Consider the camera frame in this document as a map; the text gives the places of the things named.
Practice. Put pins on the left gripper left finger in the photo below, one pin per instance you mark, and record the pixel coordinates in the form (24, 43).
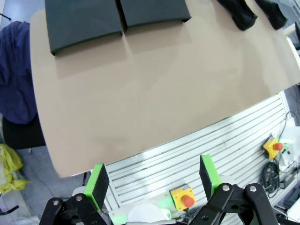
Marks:
(97, 185)

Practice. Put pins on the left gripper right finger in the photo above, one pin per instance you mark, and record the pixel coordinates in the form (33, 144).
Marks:
(211, 175)

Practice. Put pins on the black leather loafer shoe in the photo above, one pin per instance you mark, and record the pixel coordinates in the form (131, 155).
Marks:
(239, 14)
(274, 14)

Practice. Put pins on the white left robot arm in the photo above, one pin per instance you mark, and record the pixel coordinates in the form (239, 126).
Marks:
(145, 211)

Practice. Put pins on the black shoe stand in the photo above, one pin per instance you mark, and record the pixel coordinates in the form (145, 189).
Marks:
(152, 11)
(82, 21)

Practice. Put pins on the yellow emergency stop button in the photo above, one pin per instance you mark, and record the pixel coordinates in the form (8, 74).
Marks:
(269, 146)
(181, 194)

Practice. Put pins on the black power adapter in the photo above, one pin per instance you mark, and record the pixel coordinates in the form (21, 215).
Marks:
(289, 178)

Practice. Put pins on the yellow-green bag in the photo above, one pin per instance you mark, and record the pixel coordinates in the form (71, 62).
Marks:
(9, 164)

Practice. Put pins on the black chair seat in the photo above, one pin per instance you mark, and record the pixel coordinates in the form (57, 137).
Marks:
(21, 136)

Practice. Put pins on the dark purple-blue cloth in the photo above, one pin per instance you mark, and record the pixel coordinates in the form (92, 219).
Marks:
(14, 70)

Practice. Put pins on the white side table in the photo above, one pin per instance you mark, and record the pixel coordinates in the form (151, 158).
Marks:
(294, 47)

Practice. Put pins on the slotted aluminium base plate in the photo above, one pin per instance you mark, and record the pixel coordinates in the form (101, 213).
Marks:
(187, 145)

